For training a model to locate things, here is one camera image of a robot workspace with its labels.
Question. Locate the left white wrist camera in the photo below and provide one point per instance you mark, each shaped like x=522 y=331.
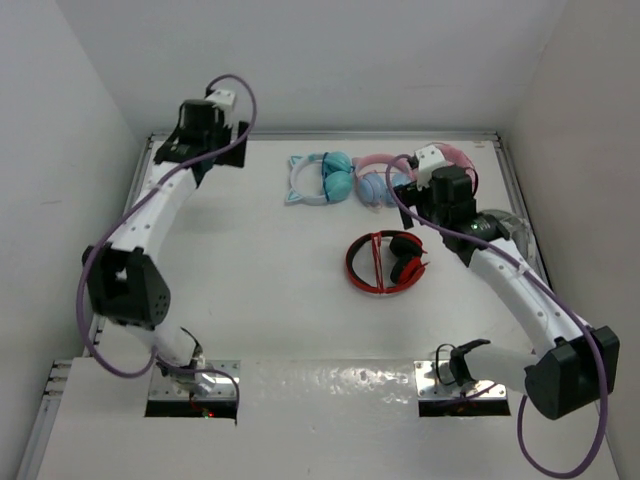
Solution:
x=223 y=99

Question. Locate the white grey headphones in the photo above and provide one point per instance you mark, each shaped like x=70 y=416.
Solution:
x=520 y=231

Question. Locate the red black headphones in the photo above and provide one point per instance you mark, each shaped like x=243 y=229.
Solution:
x=397 y=262

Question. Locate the aluminium table frame rail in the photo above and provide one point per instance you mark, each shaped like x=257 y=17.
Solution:
x=327 y=377

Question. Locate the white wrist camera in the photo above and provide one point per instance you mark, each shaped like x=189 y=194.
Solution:
x=429 y=159
x=223 y=99

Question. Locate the teal cat-ear headphones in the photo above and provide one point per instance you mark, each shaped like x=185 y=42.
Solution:
x=336 y=178

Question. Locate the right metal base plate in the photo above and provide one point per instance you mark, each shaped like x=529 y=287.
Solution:
x=434 y=383

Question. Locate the pink blue cat-ear headphones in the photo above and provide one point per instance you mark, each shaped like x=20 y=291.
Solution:
x=370 y=184

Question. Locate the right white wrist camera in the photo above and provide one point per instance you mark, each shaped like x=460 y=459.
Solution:
x=429 y=159

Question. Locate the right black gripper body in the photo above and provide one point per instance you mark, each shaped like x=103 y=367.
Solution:
x=423 y=201

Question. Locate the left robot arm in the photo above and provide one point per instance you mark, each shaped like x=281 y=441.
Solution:
x=124 y=283

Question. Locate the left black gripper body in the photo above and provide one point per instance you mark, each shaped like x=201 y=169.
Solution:
x=221 y=140

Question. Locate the metal base plate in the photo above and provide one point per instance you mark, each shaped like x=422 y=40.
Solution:
x=434 y=383
x=215 y=383

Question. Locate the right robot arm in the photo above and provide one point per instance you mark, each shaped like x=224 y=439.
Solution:
x=572 y=363

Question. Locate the pink gaming headphones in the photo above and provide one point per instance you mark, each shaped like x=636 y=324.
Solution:
x=455 y=156

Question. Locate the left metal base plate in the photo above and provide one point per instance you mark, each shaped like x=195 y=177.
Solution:
x=215 y=383

